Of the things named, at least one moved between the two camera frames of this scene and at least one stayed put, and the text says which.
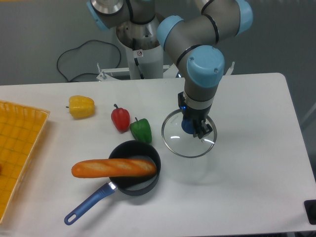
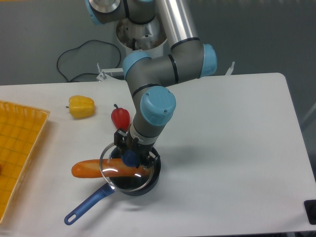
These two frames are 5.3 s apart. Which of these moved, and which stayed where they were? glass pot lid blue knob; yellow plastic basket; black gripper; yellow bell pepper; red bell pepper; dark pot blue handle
Moved: black gripper; glass pot lid blue knob
Stayed: red bell pepper; yellow bell pepper; yellow plastic basket; dark pot blue handle
